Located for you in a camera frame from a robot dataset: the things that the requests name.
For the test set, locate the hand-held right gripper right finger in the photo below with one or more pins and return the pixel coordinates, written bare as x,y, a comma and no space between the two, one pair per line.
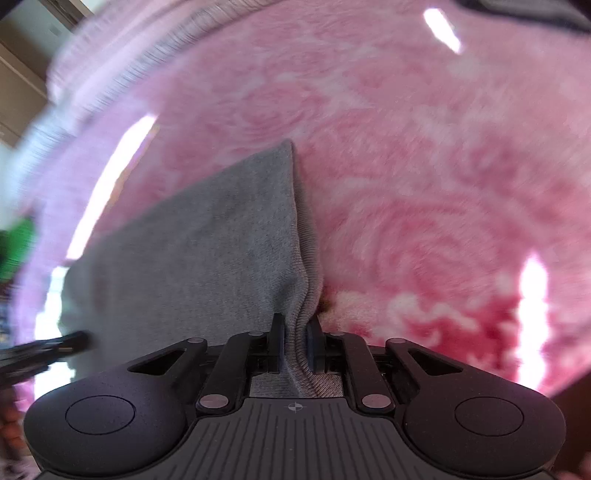
314,345

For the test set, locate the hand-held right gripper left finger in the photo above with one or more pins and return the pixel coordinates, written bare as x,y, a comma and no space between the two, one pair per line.
277,344

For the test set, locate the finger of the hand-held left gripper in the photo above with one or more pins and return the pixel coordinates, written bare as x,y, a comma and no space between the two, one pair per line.
51,350

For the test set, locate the grey sweatshirt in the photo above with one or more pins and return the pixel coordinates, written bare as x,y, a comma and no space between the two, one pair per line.
194,258

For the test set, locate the person's left hand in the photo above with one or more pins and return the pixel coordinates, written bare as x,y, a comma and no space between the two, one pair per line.
10,429

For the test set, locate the wooden cabinet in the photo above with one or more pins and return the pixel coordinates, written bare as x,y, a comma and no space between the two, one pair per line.
21,92

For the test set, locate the pink rose-pattern fleece blanket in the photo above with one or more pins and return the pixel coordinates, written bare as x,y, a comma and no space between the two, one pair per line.
415,184

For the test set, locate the pale pink ribbed cloth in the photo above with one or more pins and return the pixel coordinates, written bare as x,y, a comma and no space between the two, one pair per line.
120,60

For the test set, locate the dark cloth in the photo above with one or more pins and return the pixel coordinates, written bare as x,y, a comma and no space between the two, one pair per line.
531,9

